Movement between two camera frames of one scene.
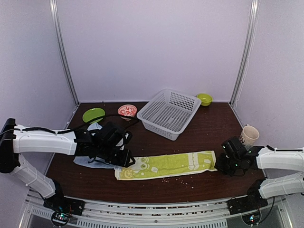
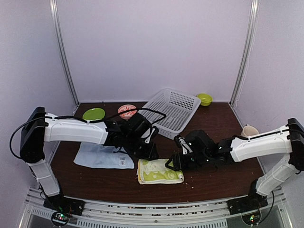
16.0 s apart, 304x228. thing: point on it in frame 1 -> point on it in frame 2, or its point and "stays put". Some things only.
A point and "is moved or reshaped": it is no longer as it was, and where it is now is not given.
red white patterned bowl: x=127 y=110 stays put
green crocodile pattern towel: x=164 y=166 is moved or reshaped
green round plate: x=93 y=114 stays put
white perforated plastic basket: x=168 y=113 stays put
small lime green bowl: x=206 y=99 stays put
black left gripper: x=125 y=161 -> x=149 y=155
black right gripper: x=219 y=165 -> x=178 y=163
